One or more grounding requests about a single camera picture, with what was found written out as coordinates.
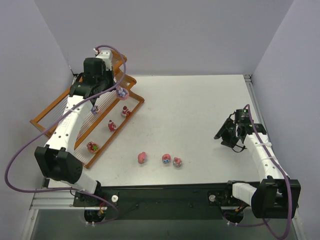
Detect red pink bear toy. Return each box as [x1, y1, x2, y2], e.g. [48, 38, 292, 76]
[107, 120, 118, 132]

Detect purple bunny pink ring toy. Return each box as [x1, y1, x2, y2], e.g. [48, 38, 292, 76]
[116, 86, 130, 101]

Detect orange tiered display shelf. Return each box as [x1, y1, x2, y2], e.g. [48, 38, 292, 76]
[29, 49, 145, 170]

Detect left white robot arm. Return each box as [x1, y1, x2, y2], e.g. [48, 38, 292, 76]
[34, 55, 115, 194]

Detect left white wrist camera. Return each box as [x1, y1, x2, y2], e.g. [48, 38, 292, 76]
[93, 48, 113, 71]

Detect pink toy blue glasses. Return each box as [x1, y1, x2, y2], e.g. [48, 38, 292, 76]
[161, 153, 171, 164]

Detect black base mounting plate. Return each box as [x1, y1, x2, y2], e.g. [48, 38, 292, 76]
[73, 183, 248, 223]

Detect purple bunny small toy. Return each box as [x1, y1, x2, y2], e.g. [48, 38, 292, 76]
[91, 105, 100, 115]

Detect pink toy clear base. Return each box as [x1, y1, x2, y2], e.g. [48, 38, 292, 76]
[172, 157, 183, 168]

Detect pink bear green clover toy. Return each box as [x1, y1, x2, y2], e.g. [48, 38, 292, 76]
[86, 141, 100, 154]

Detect red white cake toy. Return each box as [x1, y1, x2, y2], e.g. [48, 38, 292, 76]
[121, 106, 131, 118]

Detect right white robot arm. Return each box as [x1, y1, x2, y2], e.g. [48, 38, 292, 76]
[214, 109, 301, 219]

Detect pink blob toy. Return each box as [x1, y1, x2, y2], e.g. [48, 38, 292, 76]
[137, 151, 147, 164]

